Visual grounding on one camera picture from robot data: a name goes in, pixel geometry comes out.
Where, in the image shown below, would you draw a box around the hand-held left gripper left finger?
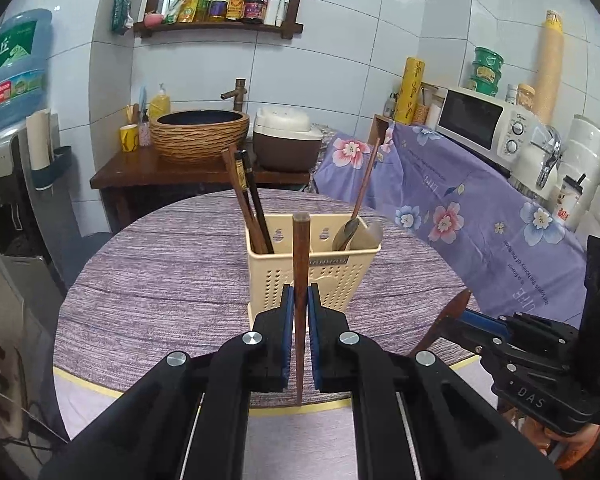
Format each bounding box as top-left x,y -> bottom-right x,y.
40,284 -> 295,480

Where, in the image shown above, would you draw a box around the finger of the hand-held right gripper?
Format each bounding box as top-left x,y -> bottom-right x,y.
450,309 -> 514,359

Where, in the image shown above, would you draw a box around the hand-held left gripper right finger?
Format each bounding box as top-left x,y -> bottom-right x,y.
307,284 -> 563,480

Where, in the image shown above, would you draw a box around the brown wooden chopstick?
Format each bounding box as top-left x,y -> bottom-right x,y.
292,212 -> 311,407
411,287 -> 473,357
221,146 -> 272,255
350,137 -> 382,228

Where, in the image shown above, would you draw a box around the beige plastic utensil holder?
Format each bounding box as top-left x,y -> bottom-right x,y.
245,214 -> 382,328

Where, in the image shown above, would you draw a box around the black gold-banded chopstick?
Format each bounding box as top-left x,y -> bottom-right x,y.
234,149 -> 273,255
242,151 -> 277,255

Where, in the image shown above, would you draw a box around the person's right hand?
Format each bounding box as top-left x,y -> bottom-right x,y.
540,422 -> 600,470

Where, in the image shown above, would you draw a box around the purple floral cloth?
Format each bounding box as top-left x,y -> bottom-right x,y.
310,121 -> 588,328

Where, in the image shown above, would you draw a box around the drink cup with straw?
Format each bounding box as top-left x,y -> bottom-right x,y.
551,174 -> 587,224

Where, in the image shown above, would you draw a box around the white electric kettle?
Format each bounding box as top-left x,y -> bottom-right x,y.
510,125 -> 565,192

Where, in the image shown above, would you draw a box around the stacks of white paper bowls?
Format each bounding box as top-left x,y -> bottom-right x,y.
560,110 -> 600,243

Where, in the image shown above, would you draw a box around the white brown rice cooker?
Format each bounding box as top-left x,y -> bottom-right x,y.
252,106 -> 326,172

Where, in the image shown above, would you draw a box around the white microwave oven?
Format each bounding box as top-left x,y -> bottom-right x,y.
436,86 -> 538,171

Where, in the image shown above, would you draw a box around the small wooden box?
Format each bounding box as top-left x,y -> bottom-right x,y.
367,113 -> 397,153

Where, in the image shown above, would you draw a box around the woven-look basin sink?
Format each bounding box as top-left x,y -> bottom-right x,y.
149,109 -> 251,162

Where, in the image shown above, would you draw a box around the dark wooden vanity table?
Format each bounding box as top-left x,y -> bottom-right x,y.
90,147 -> 311,233

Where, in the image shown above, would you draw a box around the yellow lid jar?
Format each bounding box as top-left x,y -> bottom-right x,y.
516,83 -> 536,112

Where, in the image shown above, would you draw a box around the yellow plastic wrap roll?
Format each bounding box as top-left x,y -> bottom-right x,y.
397,57 -> 426,123

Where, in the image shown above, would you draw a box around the small patterned bottle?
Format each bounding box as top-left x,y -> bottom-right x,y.
138,110 -> 154,147

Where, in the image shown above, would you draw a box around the bronze faucet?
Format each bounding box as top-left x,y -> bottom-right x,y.
220,78 -> 248,111

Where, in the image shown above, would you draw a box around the yellow cup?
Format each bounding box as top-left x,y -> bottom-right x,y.
119,124 -> 140,152

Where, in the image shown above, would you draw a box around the tall sleeve of paper cups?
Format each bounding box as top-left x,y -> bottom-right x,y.
530,10 -> 566,127

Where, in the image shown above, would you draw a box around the yellow soap bottle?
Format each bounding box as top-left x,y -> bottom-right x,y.
149,84 -> 172,120

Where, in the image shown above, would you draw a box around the blue cup holder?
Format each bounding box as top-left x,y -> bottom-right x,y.
32,146 -> 73,191

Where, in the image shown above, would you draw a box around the grey water dispenser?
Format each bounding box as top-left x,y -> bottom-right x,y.
0,115 -> 76,291

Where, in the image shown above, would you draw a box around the white paper cup stack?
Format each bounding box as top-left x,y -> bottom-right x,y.
26,109 -> 51,171

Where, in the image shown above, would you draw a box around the green hanging packet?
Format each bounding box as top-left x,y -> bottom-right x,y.
111,0 -> 133,36

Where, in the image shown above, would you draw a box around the blue water jug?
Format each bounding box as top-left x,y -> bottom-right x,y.
0,8 -> 53,131

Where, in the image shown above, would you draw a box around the wooden wall shelf with mirror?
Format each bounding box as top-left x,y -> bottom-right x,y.
132,0 -> 312,41

